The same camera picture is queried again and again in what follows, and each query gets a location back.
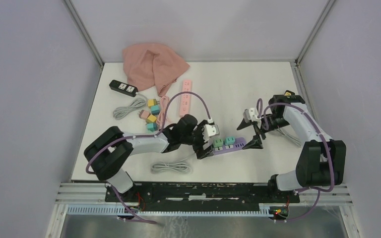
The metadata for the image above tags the grey cable at right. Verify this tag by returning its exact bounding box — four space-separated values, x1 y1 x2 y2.
150 151 199 175

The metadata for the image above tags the pink power strip cable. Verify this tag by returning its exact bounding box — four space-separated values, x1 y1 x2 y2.
156 95 181 130

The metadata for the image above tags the pink power strip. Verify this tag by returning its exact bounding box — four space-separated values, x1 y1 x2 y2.
179 79 192 117

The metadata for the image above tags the pink cloth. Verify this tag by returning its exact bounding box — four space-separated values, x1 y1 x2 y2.
122 43 190 97

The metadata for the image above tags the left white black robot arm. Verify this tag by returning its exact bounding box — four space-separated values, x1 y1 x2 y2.
84 114 219 202

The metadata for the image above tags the grey power strip cable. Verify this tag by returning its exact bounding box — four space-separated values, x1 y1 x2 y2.
112 93 149 120

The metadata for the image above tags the green adapter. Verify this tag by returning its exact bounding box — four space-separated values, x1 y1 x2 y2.
212 139 224 148

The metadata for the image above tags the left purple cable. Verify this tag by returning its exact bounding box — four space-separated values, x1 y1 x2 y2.
85 91 215 225

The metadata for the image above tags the yellow plug adapter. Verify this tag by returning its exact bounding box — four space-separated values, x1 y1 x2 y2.
147 99 158 108

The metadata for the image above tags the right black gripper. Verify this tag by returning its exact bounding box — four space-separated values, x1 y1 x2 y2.
237 115 290 150

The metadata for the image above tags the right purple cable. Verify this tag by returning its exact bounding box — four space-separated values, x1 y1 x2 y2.
256 98 336 223

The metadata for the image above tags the black power strip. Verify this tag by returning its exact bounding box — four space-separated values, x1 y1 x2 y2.
109 80 138 97
284 90 296 97

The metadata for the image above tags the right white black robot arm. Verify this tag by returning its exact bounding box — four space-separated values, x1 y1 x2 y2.
237 95 346 202

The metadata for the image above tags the purple power strip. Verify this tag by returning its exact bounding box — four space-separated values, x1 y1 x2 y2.
214 137 247 156

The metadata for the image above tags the pink plug adapter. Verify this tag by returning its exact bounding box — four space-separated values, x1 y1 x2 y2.
138 110 151 120

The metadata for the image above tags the teal plug adapter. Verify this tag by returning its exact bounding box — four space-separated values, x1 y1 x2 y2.
146 122 159 132

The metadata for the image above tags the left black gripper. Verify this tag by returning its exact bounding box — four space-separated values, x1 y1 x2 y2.
181 120 214 159

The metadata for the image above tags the white cable duct rail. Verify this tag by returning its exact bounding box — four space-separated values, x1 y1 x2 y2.
67 205 273 218

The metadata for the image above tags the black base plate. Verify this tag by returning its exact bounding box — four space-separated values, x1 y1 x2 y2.
120 181 300 212

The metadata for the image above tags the purple cable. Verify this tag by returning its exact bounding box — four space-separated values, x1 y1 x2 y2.
256 98 336 223
85 91 215 225

